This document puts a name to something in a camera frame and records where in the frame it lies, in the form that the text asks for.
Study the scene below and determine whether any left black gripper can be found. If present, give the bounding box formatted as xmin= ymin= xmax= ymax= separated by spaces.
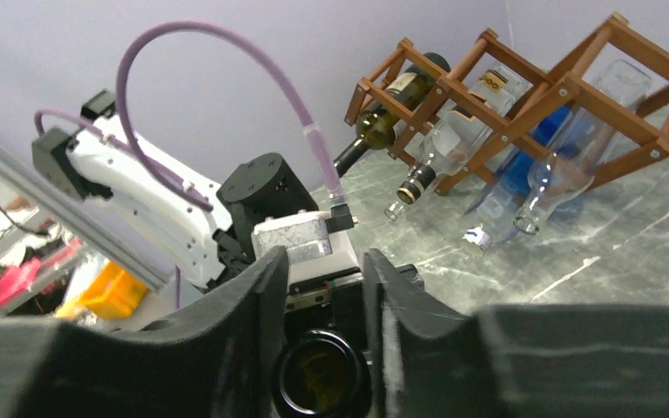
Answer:
xmin=283 ymin=262 xmax=426 ymax=353

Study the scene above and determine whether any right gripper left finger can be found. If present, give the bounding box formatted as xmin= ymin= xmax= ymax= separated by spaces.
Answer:
xmin=0 ymin=247 xmax=288 ymax=417

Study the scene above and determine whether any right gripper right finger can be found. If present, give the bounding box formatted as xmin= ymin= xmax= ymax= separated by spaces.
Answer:
xmin=362 ymin=249 xmax=669 ymax=417

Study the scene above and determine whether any olive wine bottle black top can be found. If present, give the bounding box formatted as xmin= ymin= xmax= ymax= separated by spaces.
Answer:
xmin=271 ymin=329 xmax=372 ymax=418

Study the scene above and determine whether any blue square Blue Dash bottle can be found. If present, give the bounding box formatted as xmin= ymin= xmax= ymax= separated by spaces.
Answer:
xmin=462 ymin=106 xmax=592 ymax=254

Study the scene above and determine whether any dark green wine bottle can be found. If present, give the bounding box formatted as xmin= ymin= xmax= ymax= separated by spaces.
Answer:
xmin=334 ymin=64 xmax=436 ymax=178

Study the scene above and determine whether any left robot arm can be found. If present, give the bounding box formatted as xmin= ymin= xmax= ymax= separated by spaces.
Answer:
xmin=31 ymin=90 xmax=368 ymax=351

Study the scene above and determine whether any brown wooden wine rack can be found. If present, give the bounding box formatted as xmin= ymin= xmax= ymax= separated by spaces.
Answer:
xmin=344 ymin=13 xmax=669 ymax=196

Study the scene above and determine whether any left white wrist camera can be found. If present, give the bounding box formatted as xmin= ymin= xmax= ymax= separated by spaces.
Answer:
xmin=251 ymin=211 xmax=359 ymax=285

